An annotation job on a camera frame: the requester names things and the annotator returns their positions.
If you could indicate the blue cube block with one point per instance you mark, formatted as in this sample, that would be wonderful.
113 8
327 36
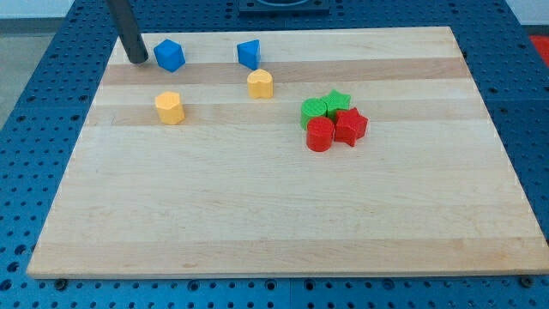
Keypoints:
169 55

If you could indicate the red cylinder block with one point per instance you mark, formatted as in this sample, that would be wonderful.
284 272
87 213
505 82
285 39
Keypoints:
319 134

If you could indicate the green cylinder block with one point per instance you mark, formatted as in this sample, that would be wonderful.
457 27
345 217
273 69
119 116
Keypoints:
311 108

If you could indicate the light wooden board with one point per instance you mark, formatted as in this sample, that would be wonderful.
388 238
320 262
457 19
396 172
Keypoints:
234 191

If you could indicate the yellow heart block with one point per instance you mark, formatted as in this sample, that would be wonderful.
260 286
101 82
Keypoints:
260 84

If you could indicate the red star block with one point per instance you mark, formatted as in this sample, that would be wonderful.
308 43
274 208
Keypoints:
350 126

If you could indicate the green star block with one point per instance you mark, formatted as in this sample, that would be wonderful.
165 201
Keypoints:
334 102

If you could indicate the blue triangular prism block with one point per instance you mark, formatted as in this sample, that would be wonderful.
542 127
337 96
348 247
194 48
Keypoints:
249 54

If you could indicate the yellow hexagon block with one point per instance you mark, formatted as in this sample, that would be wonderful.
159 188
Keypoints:
169 108

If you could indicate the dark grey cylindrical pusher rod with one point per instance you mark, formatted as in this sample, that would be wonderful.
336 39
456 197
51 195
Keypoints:
129 32

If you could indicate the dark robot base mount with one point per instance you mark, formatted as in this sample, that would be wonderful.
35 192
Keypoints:
259 7

